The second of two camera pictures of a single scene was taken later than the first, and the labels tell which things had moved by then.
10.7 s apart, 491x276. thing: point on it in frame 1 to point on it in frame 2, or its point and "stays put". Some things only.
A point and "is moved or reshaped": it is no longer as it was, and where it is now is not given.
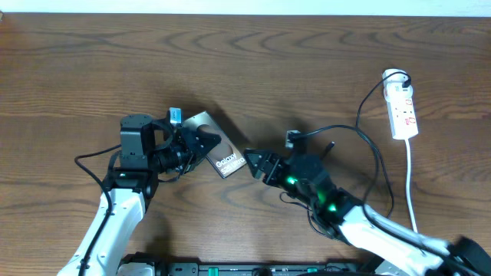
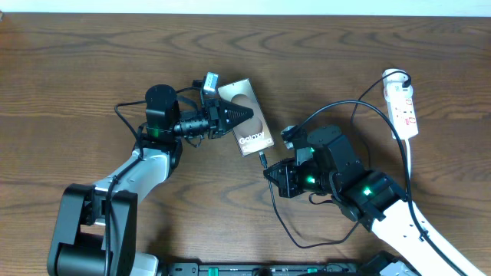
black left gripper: [188, 140] to [219, 112]
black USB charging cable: [293, 138] is moved or reshaped
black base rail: [158, 264] stays put
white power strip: [400, 105] stays put
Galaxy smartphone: [224, 157] to [253, 136]
